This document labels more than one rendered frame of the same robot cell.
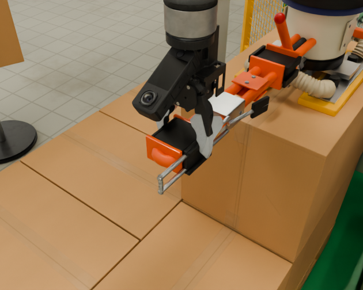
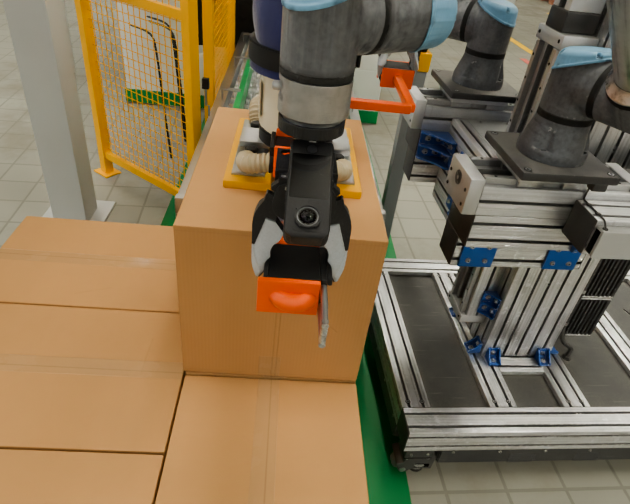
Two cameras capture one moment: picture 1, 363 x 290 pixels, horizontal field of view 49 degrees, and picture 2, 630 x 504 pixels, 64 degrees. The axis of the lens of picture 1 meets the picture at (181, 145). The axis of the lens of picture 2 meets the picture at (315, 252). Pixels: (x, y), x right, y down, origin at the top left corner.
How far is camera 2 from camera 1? 0.36 m
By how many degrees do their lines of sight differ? 34
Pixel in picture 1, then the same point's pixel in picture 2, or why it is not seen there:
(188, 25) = (335, 105)
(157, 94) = (318, 207)
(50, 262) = not seen: outside the picture
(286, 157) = not seen: hidden behind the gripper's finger
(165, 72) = (307, 176)
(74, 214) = (29, 474)
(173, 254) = (221, 446)
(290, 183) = (347, 289)
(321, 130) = (361, 217)
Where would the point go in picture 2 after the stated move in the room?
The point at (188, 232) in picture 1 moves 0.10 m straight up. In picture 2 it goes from (221, 409) to (220, 378)
